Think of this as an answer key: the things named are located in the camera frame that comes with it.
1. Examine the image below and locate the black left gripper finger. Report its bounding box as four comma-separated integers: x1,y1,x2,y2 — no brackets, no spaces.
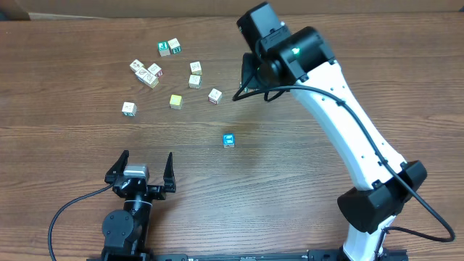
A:
104,150,129,183
163,152,176,193

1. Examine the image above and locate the wooden block red 3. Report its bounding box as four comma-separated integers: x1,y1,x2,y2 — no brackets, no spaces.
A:
208,88,223,104

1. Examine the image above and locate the blue-top wooden block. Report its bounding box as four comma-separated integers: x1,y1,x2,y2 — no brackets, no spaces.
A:
223,133,235,148

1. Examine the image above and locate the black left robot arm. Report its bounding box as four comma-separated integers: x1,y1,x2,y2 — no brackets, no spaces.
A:
101,150,176,260

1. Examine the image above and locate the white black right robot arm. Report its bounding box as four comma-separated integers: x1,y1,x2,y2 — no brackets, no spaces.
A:
234,3,427,260

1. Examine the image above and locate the wooden block yellow red drawing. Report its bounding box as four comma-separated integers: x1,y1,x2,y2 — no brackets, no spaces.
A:
190,62,202,75

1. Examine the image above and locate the wooden block elephant drawing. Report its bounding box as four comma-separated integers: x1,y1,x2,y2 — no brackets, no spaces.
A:
188,75,202,88

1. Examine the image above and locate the wooden block green J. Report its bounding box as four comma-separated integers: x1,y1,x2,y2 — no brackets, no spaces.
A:
122,101,137,117

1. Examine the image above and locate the wooden block green R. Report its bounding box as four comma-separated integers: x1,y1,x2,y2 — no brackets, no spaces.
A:
167,38,182,54

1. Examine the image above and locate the yellow-top wooden block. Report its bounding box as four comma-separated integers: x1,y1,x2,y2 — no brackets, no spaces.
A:
170,94,183,109

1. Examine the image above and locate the green-top wooden block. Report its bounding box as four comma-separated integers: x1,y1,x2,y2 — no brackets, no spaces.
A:
157,41,170,57

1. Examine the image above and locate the wooden block red U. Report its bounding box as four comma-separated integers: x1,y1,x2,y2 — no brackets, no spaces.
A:
148,63,163,78

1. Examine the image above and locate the wooden block blue T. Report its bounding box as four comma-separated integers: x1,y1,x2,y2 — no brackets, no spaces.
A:
135,67,149,83

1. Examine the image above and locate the wooden block far left cluster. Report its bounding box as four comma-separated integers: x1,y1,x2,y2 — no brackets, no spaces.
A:
130,59,144,73

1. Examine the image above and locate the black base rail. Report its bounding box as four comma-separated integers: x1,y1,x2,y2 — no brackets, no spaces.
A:
86,248,410,261

